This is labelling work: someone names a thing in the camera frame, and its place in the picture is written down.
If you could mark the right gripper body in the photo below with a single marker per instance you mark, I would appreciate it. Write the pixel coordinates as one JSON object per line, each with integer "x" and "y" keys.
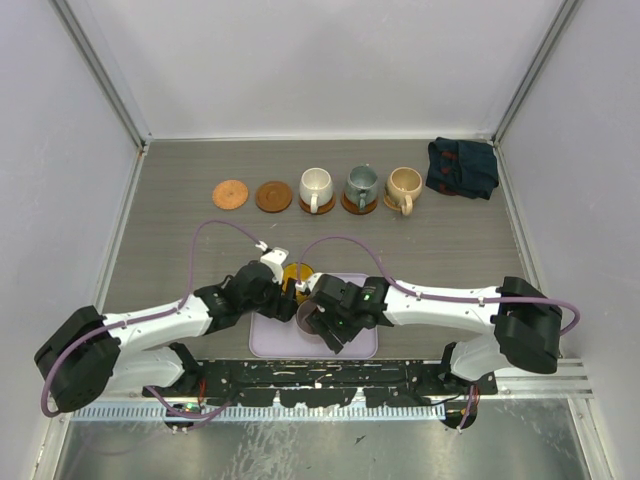
{"x": 339, "y": 322}

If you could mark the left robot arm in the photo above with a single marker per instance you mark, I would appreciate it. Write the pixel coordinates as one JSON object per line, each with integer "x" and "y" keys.
{"x": 92, "y": 353}

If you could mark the aluminium frame post left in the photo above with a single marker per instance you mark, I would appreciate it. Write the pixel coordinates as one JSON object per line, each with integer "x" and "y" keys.
{"x": 92, "y": 58}

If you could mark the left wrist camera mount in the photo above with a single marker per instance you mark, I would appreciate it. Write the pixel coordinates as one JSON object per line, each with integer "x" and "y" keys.
{"x": 274, "y": 258}

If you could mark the grey-green ceramic mug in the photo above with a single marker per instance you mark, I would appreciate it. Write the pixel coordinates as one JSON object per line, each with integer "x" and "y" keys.
{"x": 362, "y": 185}

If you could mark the yellow glass mug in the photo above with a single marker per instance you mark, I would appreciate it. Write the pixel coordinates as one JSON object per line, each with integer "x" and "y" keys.
{"x": 295, "y": 272}

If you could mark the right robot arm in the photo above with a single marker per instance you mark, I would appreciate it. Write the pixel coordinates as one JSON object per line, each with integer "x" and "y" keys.
{"x": 514, "y": 325}

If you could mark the light cork coaster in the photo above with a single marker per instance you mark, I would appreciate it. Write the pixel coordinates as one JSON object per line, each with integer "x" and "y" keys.
{"x": 390, "y": 204}
{"x": 230, "y": 194}

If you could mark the lavender plastic tray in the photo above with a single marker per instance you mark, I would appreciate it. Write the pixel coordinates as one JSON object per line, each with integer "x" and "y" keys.
{"x": 269, "y": 338}

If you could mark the aluminium frame post right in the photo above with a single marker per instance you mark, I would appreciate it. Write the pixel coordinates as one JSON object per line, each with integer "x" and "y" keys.
{"x": 551, "y": 38}

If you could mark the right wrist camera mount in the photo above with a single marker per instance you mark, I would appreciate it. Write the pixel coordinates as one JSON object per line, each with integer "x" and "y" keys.
{"x": 305, "y": 287}

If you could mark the dark wooden coaster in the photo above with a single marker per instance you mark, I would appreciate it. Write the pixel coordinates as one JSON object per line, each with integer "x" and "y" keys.
{"x": 321, "y": 209}
{"x": 273, "y": 197}
{"x": 352, "y": 208}

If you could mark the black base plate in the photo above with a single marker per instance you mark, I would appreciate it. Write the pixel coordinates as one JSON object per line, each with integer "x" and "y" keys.
{"x": 259, "y": 383}

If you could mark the white slotted cable duct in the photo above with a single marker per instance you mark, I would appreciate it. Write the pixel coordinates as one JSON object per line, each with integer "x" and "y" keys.
{"x": 141, "y": 411}

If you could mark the aluminium frame post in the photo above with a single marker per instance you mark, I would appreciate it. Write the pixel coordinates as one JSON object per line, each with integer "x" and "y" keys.
{"x": 92, "y": 58}
{"x": 551, "y": 38}

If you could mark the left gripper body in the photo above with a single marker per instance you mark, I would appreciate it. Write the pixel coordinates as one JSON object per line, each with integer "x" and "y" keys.
{"x": 269, "y": 302}

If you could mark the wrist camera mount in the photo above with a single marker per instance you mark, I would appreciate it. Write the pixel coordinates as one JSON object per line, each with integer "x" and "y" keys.
{"x": 305, "y": 287}
{"x": 274, "y": 258}

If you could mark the white ceramic mug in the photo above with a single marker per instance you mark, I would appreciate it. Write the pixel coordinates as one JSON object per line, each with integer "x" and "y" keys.
{"x": 316, "y": 187}

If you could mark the dark blue folded cloth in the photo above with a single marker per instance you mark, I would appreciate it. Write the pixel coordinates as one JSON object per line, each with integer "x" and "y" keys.
{"x": 462, "y": 168}

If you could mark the beige ceramic mug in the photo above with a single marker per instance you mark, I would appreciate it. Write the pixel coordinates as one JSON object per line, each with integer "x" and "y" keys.
{"x": 404, "y": 186}

